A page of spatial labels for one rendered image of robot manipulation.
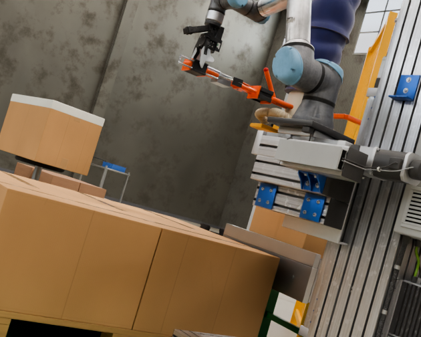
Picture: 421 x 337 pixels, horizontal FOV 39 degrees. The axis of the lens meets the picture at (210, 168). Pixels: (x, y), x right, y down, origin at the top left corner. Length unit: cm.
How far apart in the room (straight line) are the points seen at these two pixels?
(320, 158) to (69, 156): 248
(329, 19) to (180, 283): 137
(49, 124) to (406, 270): 257
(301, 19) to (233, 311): 121
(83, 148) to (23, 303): 204
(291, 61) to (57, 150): 228
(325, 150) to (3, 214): 106
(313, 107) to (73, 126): 224
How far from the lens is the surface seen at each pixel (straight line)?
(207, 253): 243
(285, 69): 203
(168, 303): 240
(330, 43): 288
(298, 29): 211
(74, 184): 783
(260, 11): 258
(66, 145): 401
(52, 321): 224
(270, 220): 290
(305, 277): 259
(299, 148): 187
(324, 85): 210
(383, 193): 203
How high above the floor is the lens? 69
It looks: 3 degrees up
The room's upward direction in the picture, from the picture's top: 17 degrees clockwise
